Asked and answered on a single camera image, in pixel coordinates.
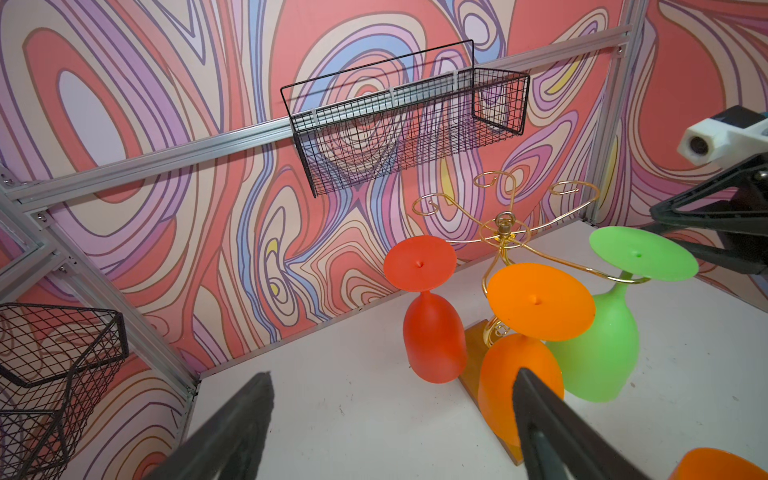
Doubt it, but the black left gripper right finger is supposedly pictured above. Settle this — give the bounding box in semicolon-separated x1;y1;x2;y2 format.
512;368;647;479

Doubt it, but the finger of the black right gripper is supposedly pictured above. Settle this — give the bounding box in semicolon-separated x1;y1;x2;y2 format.
649;157;767;236
644;223;767;276

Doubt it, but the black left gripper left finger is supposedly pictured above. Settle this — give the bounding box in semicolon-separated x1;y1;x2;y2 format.
147;372;275;480

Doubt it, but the green wine glass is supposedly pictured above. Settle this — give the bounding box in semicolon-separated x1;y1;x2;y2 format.
546;226;699;403

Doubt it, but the orange wine glass back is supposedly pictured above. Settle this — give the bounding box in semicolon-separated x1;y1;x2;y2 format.
669;448;767;480

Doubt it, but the orange wine glass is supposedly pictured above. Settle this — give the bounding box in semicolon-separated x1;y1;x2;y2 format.
478;263;596;446
669;448;767;480

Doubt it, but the orange wine glass front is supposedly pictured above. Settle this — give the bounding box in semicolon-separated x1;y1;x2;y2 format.
478;263;596;446

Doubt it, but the red wine glass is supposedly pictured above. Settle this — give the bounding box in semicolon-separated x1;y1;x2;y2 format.
383;235;468;384

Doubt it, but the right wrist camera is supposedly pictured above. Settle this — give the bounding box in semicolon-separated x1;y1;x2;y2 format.
677;105;767;169

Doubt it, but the black wire basket left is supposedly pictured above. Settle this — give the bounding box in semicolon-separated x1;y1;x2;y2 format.
1;303;130;479

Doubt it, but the black wire basket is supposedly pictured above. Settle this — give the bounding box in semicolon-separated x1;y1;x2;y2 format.
280;40;531;197
1;303;130;479

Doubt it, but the aluminium cage frame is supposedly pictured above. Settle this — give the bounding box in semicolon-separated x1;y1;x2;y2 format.
1;1;647;391

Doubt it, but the black wire basket back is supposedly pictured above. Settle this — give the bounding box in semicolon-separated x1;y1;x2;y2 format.
280;40;531;197

